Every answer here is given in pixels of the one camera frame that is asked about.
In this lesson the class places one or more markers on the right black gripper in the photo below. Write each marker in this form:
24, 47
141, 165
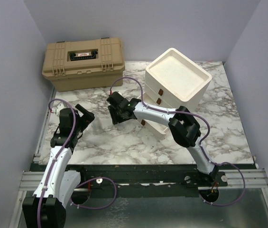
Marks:
115, 119

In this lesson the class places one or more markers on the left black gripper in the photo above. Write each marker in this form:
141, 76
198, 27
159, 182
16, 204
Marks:
86, 119

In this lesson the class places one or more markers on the cream drawer organizer cabinet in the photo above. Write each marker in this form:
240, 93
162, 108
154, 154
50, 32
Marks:
173, 80

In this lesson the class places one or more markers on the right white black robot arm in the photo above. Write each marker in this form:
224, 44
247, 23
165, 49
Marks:
183, 126

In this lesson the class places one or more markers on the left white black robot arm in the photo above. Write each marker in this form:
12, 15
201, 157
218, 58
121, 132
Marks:
46, 208

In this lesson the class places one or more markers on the tan plastic toolbox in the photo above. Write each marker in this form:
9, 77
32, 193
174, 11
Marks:
84, 64

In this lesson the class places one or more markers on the black mounting rail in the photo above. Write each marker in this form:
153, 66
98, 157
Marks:
144, 181

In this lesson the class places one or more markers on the aluminium extrusion rail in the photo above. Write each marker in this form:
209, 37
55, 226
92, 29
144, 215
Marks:
254, 179

